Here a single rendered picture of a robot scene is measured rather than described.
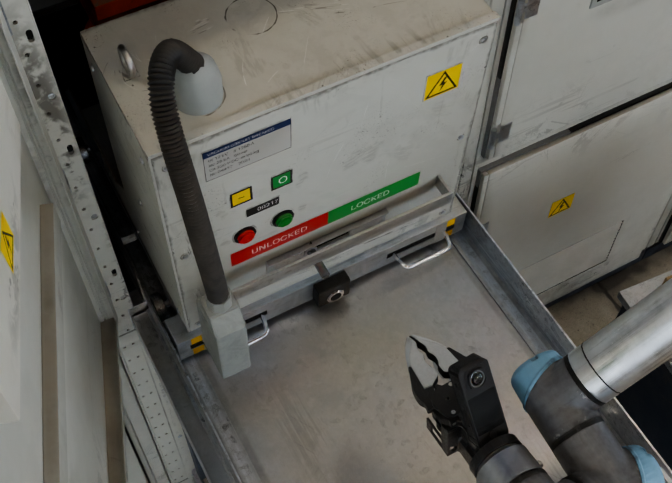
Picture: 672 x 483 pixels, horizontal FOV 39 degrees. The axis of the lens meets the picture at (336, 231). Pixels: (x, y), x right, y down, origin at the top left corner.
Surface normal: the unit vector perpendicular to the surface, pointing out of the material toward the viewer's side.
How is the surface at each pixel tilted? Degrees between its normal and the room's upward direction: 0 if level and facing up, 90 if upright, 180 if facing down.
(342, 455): 0
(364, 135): 94
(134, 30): 4
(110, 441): 0
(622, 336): 42
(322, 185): 94
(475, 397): 50
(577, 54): 90
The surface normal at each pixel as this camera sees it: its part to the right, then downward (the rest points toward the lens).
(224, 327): 0.44, 0.40
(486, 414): 0.41, 0.17
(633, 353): -0.32, 0.19
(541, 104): 0.47, 0.73
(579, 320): 0.00, -0.57
